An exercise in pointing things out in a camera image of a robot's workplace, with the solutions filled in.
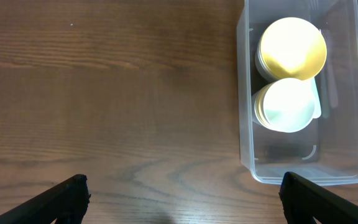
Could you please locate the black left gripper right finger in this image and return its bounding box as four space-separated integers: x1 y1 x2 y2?
279 172 358 224

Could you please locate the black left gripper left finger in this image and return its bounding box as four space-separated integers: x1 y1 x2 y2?
0 174 91 224

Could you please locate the pale green spoon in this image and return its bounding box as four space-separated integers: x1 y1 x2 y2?
310 77 322 119

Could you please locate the grey plastic cup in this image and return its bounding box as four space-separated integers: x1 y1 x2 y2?
251 91 261 126

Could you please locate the white plastic cup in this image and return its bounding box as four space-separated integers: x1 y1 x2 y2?
261 78 315 133

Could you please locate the white plastic bowl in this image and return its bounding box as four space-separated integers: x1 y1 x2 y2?
255 46 278 83

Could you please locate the yellow plastic bowl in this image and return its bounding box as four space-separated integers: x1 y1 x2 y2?
257 17 328 80

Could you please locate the yellow plastic cup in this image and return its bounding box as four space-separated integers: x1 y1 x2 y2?
254 86 270 129

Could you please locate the clear plastic container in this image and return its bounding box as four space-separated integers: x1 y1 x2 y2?
236 0 358 185

